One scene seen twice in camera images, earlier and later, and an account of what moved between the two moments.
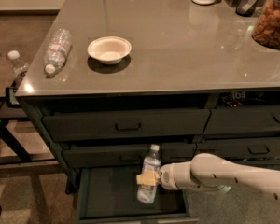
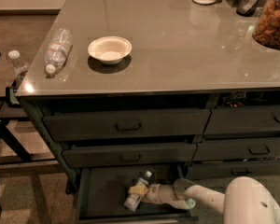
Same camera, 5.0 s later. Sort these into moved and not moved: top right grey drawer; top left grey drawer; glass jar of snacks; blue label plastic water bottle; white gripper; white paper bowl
Moved: blue label plastic water bottle; white gripper
Not moved: glass jar of snacks; white paper bowl; top left grey drawer; top right grey drawer
